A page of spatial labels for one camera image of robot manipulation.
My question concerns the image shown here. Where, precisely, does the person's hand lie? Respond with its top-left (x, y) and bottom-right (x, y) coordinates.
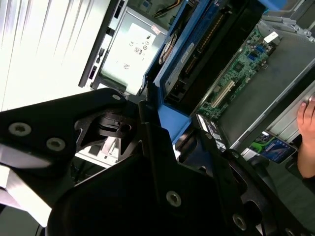
top-left (296, 94), bottom-right (315, 179)

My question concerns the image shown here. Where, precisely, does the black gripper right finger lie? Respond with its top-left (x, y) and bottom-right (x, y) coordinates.
top-left (195, 114), bottom-right (249, 232)

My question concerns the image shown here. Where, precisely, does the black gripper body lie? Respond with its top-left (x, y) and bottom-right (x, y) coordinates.
top-left (48, 152), bottom-right (271, 236)

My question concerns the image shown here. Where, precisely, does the hard disk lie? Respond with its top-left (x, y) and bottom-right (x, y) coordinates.
top-left (141, 0), bottom-right (287, 148)

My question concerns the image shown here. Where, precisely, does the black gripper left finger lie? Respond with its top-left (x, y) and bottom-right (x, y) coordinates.
top-left (0, 88), bottom-right (184, 207)

